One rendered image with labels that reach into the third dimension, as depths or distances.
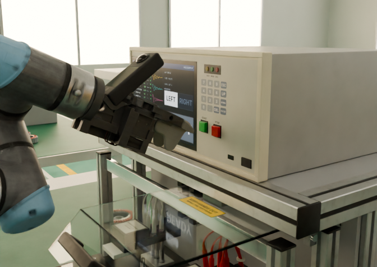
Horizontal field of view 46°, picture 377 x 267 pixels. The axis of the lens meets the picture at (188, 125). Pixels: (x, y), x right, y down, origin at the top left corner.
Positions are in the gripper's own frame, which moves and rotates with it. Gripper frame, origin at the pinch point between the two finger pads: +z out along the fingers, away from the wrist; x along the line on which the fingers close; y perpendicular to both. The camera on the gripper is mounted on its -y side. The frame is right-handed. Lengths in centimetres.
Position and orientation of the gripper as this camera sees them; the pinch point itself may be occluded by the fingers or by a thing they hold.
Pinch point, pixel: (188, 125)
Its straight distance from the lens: 78.5
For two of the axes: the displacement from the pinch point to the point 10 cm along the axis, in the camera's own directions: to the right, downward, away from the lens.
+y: -3.5, 9.4, -0.6
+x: 5.7, 1.6, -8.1
